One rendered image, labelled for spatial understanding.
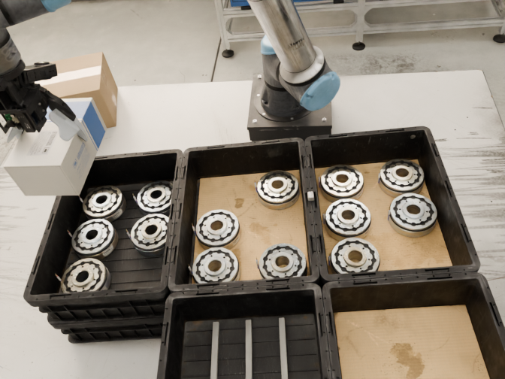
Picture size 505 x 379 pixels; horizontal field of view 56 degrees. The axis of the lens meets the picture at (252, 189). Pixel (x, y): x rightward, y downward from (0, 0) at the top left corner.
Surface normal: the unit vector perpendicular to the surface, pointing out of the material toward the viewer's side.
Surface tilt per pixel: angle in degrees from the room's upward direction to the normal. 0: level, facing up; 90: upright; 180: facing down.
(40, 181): 90
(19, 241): 0
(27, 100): 0
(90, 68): 0
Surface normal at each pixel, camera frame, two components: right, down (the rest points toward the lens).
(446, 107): -0.11, -0.64
